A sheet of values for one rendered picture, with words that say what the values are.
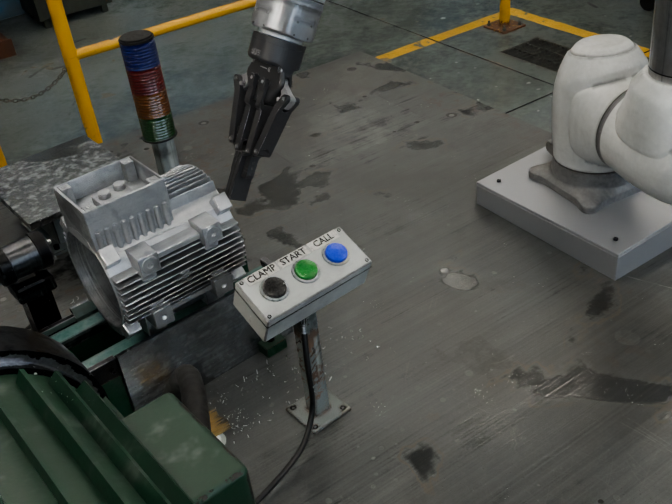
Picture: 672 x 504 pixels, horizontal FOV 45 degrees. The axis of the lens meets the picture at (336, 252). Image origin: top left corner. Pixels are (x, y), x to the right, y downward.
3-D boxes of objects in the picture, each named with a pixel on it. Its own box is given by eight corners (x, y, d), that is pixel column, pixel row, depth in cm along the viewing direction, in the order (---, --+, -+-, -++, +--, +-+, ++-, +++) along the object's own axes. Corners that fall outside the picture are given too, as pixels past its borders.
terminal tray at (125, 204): (99, 260, 108) (84, 214, 104) (66, 230, 115) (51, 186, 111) (176, 223, 114) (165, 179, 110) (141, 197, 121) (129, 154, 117)
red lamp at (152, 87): (141, 99, 139) (135, 75, 137) (125, 90, 143) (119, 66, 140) (172, 88, 142) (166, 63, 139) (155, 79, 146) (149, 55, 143)
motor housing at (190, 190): (140, 360, 114) (105, 249, 103) (83, 301, 127) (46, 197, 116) (256, 296, 124) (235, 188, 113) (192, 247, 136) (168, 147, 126)
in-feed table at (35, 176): (48, 276, 155) (28, 224, 148) (-4, 224, 173) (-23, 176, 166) (157, 224, 167) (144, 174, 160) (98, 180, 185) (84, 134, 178)
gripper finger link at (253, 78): (256, 74, 112) (250, 71, 113) (233, 150, 115) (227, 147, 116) (278, 79, 115) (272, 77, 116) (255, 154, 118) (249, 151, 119)
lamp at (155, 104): (147, 123, 142) (141, 99, 139) (131, 114, 146) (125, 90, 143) (177, 111, 145) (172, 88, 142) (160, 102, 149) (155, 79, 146)
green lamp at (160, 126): (153, 146, 144) (147, 123, 142) (137, 136, 148) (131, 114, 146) (182, 134, 147) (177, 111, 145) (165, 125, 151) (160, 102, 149)
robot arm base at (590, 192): (586, 138, 166) (587, 113, 163) (667, 182, 149) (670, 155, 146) (512, 167, 161) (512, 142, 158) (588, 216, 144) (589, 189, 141)
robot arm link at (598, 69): (606, 123, 159) (613, 14, 146) (669, 162, 144) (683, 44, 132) (533, 147, 155) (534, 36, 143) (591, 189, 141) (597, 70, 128)
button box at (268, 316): (264, 344, 101) (268, 321, 97) (231, 304, 104) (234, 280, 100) (366, 282, 110) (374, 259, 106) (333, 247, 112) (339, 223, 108)
